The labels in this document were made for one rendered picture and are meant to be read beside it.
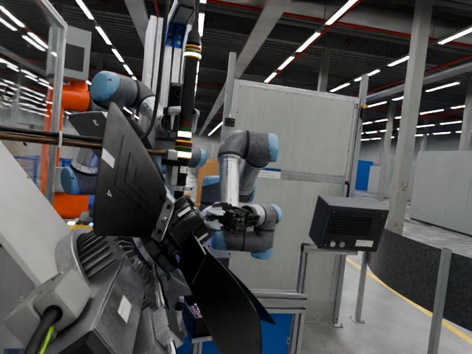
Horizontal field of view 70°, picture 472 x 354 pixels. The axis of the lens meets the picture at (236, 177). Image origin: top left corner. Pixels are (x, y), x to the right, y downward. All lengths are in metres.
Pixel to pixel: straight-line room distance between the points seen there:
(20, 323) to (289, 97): 2.57
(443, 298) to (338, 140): 1.40
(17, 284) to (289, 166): 2.35
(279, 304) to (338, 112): 1.98
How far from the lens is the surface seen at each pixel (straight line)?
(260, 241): 1.19
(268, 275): 2.98
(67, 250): 0.77
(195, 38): 0.92
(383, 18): 10.60
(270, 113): 2.81
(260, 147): 1.32
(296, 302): 1.44
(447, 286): 2.46
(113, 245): 0.75
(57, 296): 0.53
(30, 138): 0.73
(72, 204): 4.77
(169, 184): 0.86
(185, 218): 0.75
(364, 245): 1.47
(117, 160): 0.55
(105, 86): 1.36
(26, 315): 0.55
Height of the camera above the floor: 1.36
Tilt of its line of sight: 3 degrees down
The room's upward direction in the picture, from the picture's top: 6 degrees clockwise
